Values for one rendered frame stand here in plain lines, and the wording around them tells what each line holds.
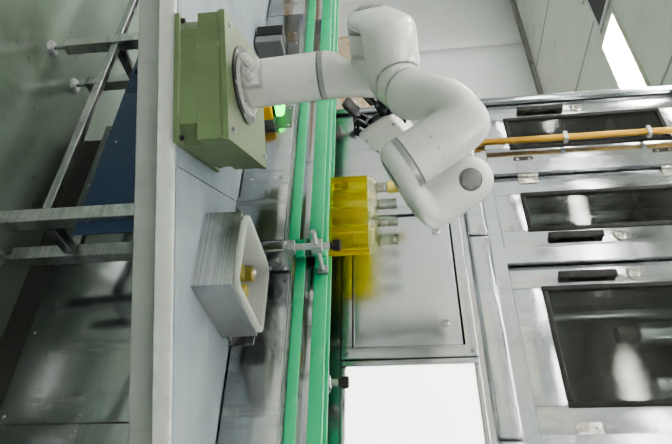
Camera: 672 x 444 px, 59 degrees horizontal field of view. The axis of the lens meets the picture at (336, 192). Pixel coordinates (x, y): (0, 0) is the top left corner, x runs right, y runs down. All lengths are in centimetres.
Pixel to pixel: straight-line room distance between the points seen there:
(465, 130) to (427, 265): 80
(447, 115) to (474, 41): 639
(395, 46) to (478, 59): 602
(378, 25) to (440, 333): 83
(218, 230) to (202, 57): 34
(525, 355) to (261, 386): 66
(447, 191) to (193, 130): 47
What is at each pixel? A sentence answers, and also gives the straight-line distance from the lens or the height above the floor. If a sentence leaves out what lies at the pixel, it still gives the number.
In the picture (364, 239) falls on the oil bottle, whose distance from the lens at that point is 150.
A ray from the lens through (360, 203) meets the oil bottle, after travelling 157.
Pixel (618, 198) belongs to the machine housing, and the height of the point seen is 179.
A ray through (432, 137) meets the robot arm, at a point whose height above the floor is 120.
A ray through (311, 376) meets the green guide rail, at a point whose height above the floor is 94.
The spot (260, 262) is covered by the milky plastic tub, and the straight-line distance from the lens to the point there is 135.
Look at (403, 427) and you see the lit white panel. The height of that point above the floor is 113.
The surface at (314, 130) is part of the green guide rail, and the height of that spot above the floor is 93.
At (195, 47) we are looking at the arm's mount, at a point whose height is 79.
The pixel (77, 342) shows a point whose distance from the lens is 180.
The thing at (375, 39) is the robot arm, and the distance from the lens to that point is 101.
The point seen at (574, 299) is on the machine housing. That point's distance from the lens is 168.
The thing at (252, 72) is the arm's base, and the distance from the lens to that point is 116.
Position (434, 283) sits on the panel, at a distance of 161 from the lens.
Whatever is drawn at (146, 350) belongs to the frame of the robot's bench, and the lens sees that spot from 114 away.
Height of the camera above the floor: 114
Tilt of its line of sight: 6 degrees down
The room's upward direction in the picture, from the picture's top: 87 degrees clockwise
